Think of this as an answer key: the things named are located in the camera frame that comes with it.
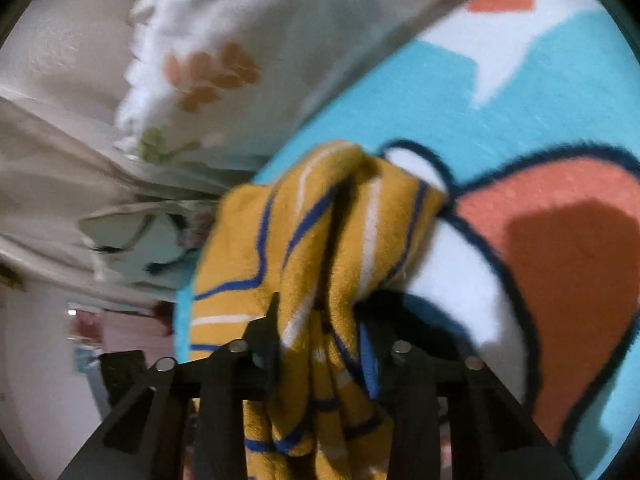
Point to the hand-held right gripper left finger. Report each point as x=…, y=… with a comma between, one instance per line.
x=265, y=345

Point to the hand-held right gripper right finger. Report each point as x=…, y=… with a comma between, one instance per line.
x=369, y=360

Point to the yellow striped knit sweater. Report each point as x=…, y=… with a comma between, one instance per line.
x=320, y=260

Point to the small bird print cushion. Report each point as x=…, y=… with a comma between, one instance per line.
x=145, y=240

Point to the turquoise cartoon printed blanket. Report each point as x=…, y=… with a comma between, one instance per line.
x=525, y=160

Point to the large floral ruffled pillow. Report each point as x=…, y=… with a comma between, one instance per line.
x=210, y=75

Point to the beige embossed sheet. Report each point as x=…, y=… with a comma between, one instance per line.
x=55, y=110

